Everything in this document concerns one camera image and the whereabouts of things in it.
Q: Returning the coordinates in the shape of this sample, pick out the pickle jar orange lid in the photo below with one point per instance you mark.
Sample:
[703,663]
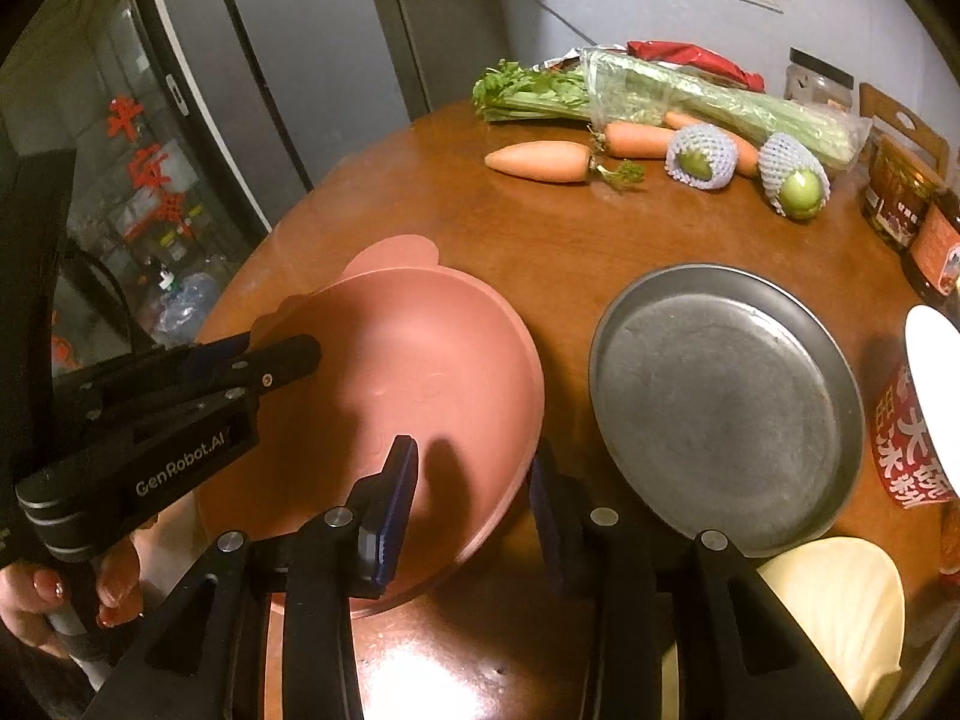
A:
[900,189]

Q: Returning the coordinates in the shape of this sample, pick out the round metal plate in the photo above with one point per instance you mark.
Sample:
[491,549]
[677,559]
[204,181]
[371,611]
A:
[727,405]

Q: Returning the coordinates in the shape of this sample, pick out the clear jar black lid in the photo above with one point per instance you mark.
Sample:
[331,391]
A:
[810,80]

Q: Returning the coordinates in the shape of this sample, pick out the red instant noodle bowl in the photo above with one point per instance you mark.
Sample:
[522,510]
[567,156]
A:
[914,425]

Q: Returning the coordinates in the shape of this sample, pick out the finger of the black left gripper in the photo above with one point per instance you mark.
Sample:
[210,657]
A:
[148,372]
[263,370]

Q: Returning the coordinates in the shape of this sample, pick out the left hand red nails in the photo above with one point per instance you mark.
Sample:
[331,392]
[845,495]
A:
[31,593]

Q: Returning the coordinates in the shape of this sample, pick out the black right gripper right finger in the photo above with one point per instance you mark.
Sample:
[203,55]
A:
[600,555]

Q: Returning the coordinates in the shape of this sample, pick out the celery in plastic bag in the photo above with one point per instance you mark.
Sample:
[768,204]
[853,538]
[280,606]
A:
[604,85]

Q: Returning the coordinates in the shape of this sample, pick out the wooden chair back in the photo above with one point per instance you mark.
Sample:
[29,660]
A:
[899,118]

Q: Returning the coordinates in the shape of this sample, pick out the green fruit in foam net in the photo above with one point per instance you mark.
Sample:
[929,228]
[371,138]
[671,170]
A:
[701,156]

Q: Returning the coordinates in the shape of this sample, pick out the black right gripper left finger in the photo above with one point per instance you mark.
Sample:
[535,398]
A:
[350,551]

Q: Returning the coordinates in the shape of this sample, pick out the red snack bag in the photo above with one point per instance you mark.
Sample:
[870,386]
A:
[696,58]

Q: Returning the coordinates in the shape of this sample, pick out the carrot with green top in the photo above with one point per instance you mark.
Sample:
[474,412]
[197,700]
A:
[561,162]

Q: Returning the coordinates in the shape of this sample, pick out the grey refrigerator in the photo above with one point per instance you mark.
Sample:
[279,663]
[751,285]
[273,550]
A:
[196,125]

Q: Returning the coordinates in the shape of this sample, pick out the dark sauce bottle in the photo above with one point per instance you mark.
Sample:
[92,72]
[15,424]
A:
[931,262]

